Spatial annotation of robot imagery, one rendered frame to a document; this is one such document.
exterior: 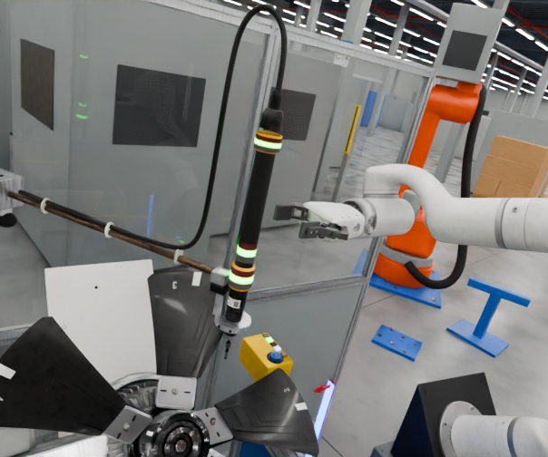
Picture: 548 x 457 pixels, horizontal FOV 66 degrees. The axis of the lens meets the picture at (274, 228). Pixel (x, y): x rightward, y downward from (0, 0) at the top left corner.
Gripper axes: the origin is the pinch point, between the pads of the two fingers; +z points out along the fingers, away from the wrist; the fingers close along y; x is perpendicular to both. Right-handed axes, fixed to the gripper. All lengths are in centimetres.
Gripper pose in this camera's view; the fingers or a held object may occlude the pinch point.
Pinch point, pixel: (292, 220)
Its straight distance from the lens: 79.0
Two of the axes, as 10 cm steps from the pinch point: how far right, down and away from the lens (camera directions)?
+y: -5.4, -4.0, 7.4
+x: 2.0, -9.1, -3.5
